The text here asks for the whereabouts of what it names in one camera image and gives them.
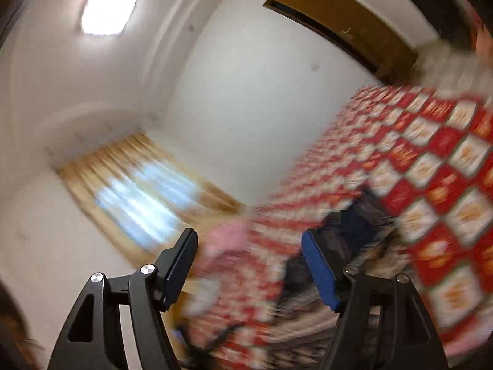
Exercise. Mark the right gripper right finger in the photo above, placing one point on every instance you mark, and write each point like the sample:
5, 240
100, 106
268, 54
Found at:
382, 323

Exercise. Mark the navy patterned knit sweater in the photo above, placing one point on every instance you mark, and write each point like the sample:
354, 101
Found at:
305, 317

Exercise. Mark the folded pink blanket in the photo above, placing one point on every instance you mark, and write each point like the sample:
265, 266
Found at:
222, 242

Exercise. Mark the beige patterned curtain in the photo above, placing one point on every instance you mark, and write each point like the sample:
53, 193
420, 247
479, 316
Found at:
141, 197

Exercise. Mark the red checkered bear bedspread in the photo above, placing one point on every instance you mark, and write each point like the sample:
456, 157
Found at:
428, 157

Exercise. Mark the rectangular ceiling light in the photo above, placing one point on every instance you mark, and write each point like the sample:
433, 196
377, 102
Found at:
106, 17

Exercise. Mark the brown wooden door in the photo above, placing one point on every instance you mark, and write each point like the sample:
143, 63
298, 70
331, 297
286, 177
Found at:
357, 31

